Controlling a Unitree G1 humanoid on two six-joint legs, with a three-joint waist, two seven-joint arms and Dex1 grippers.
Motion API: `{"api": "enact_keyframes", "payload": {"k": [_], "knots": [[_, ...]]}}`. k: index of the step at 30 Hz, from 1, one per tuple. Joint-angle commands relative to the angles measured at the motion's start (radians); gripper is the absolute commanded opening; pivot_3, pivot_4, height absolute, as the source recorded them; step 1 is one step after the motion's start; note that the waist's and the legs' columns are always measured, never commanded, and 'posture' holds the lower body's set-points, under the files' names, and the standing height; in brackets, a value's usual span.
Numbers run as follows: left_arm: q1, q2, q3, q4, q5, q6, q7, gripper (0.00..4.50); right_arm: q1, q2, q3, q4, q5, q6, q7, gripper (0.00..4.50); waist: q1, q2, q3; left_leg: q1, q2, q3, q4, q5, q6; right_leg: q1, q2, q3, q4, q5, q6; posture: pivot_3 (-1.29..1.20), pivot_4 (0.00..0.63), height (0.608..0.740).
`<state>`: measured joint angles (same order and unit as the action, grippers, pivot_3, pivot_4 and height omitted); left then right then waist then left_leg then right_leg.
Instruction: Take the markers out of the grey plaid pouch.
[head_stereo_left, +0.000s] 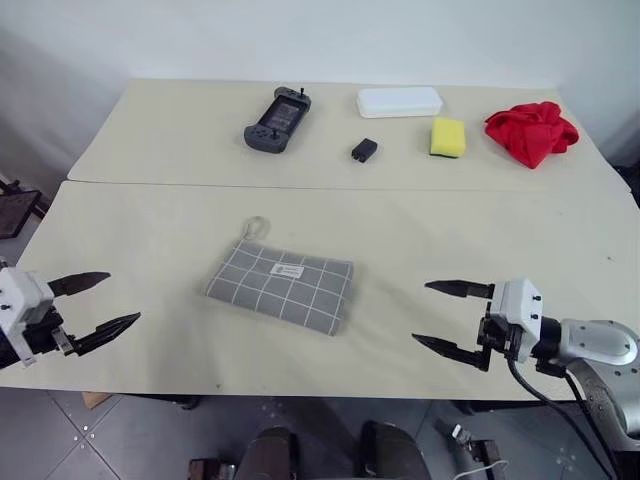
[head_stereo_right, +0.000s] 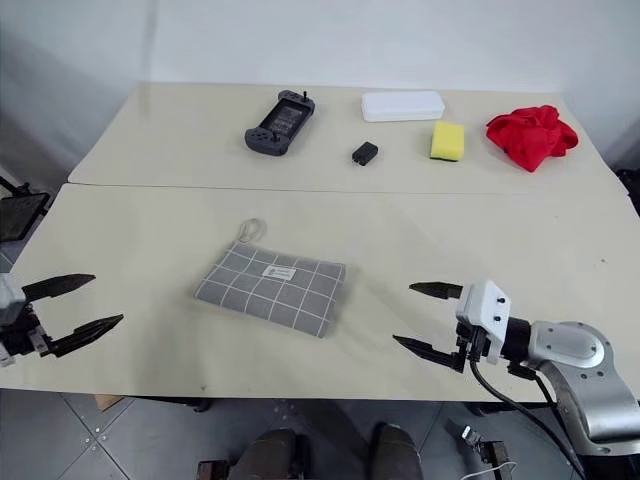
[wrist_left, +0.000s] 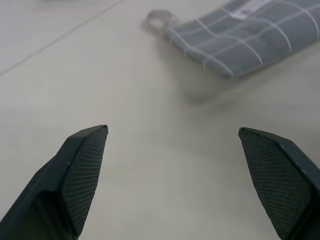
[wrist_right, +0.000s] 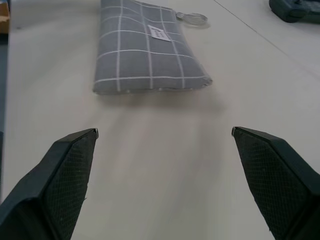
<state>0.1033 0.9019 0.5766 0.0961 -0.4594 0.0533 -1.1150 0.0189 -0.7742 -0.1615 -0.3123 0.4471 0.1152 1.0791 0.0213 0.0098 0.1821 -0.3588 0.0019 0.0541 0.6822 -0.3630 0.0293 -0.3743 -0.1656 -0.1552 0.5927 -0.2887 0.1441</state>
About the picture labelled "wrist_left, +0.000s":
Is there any grey checked fabric pouch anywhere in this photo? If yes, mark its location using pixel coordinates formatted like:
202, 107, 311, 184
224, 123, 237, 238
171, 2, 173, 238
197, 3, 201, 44
142, 0, 320, 81

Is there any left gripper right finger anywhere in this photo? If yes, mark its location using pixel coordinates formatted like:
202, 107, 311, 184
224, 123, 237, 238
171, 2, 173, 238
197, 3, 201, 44
238, 127, 320, 240

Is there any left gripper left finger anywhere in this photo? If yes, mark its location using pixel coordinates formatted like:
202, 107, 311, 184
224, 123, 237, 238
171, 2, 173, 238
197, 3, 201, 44
0, 124, 109, 240

